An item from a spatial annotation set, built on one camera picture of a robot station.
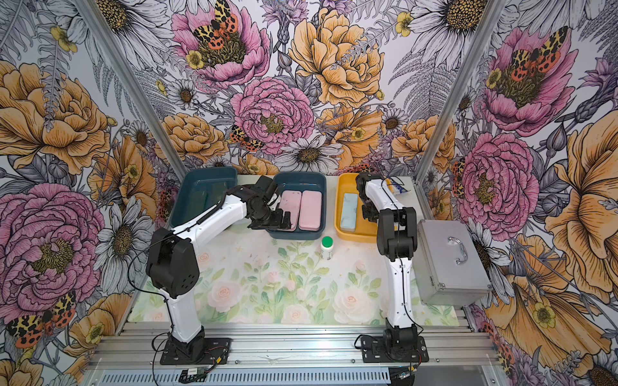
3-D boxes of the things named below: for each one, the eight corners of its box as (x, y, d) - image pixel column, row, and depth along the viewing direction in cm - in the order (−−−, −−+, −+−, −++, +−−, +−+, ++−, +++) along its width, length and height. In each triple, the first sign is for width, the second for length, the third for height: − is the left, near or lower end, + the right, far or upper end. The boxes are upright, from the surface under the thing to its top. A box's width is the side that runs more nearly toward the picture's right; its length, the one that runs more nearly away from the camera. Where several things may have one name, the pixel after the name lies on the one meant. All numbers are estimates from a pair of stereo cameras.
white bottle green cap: (320, 260, 95) (321, 248, 88) (320, 247, 99) (321, 236, 92) (332, 260, 95) (333, 248, 88) (332, 247, 99) (333, 236, 92)
